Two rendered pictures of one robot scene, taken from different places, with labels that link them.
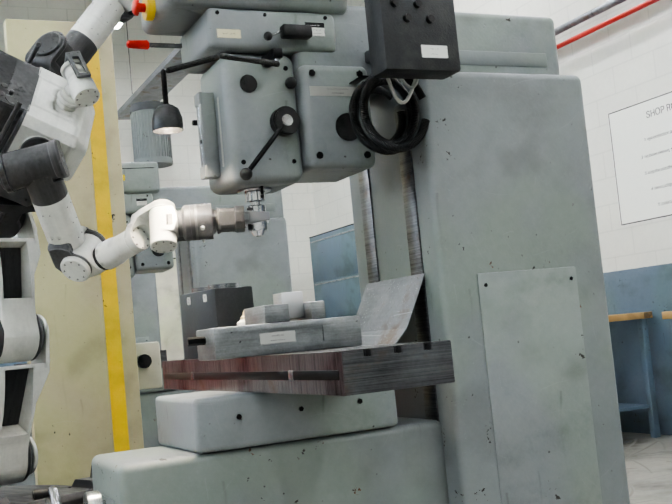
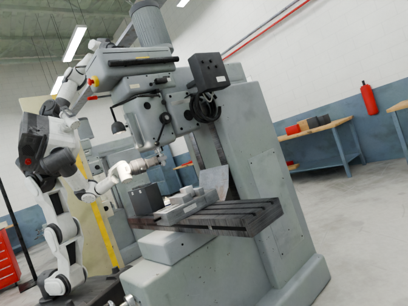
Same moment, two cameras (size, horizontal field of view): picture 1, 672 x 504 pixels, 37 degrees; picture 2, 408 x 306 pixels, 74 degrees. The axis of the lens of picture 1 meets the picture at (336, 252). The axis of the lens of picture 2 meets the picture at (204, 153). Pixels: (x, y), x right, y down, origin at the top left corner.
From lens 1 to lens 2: 0.92 m
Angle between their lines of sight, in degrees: 15
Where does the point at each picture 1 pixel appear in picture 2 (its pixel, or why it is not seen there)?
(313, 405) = not seen: hidden behind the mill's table
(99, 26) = (68, 93)
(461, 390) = not seen: hidden behind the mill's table
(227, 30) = (133, 84)
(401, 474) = (240, 241)
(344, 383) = (250, 232)
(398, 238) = (212, 152)
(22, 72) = (40, 119)
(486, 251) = (248, 150)
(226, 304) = (149, 192)
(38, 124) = (56, 141)
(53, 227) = (74, 184)
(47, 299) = not seen: hidden behind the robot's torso
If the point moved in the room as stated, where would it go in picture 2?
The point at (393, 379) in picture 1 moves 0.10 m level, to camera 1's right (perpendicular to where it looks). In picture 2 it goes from (265, 222) to (286, 213)
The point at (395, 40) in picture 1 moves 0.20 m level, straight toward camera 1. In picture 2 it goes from (207, 76) to (214, 64)
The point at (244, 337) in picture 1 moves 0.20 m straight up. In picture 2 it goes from (178, 212) to (165, 176)
